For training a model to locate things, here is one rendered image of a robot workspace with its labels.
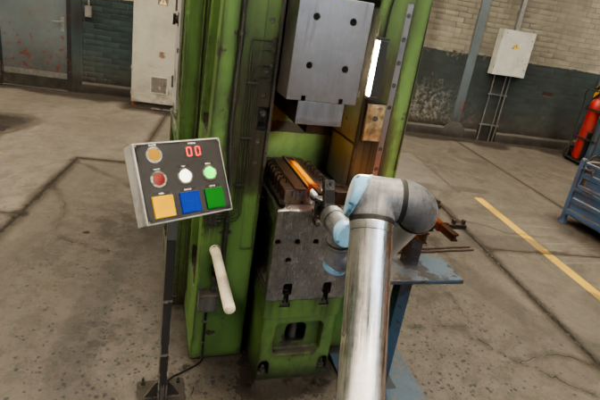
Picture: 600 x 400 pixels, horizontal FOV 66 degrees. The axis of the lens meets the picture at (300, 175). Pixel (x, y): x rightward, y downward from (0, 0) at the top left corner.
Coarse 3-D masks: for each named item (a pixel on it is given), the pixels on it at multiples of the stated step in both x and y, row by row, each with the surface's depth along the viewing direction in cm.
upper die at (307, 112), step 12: (276, 96) 213; (288, 108) 194; (300, 108) 184; (312, 108) 185; (324, 108) 187; (336, 108) 188; (300, 120) 185; (312, 120) 187; (324, 120) 188; (336, 120) 190
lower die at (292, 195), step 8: (280, 160) 230; (296, 160) 233; (280, 168) 218; (288, 168) 220; (304, 168) 223; (272, 176) 214; (280, 176) 210; (288, 176) 209; (296, 176) 211; (312, 176) 213; (280, 184) 201; (288, 184) 202; (296, 184) 201; (304, 184) 200; (320, 184) 205; (280, 192) 200; (288, 192) 196; (296, 192) 197; (304, 192) 198; (288, 200) 197; (296, 200) 198; (304, 200) 199
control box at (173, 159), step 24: (144, 144) 156; (168, 144) 162; (192, 144) 168; (216, 144) 174; (144, 168) 154; (168, 168) 160; (192, 168) 166; (216, 168) 173; (144, 192) 153; (168, 192) 158; (144, 216) 152; (192, 216) 163
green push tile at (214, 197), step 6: (204, 192) 167; (210, 192) 168; (216, 192) 170; (222, 192) 172; (210, 198) 168; (216, 198) 169; (222, 198) 171; (210, 204) 167; (216, 204) 169; (222, 204) 171
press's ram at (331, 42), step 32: (288, 0) 182; (320, 0) 171; (352, 0) 174; (288, 32) 180; (320, 32) 175; (352, 32) 179; (288, 64) 179; (320, 64) 180; (352, 64) 183; (288, 96) 181; (320, 96) 184; (352, 96) 188
